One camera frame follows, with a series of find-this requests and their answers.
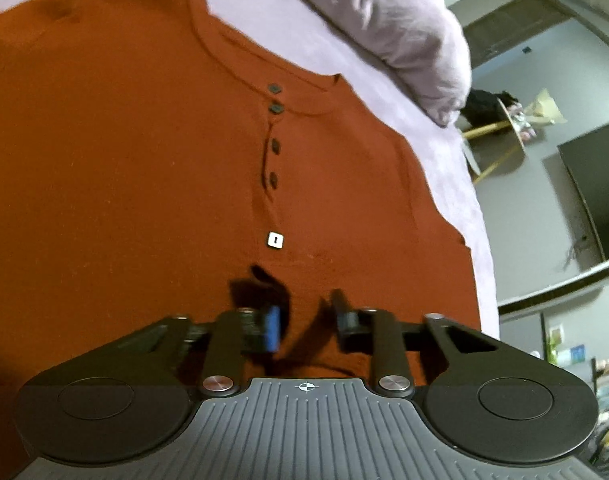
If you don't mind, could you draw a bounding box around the rust red knit cardigan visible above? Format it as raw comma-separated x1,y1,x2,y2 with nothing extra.
0,0,480,479

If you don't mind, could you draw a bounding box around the black clothing pile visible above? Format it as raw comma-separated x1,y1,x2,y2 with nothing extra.
461,89,518,128

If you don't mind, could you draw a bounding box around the yellow legged side table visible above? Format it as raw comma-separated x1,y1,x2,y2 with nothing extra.
462,99,525,185

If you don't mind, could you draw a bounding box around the wrapped flower bouquet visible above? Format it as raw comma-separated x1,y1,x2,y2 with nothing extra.
507,89,567,141

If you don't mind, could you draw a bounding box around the black television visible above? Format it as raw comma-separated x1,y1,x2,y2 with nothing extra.
559,124,609,260

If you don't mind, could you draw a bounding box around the purple crumpled duvet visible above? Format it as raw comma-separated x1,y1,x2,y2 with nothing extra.
307,0,472,127

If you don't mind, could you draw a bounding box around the purple bed sheet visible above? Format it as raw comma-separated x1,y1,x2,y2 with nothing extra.
0,0,500,337

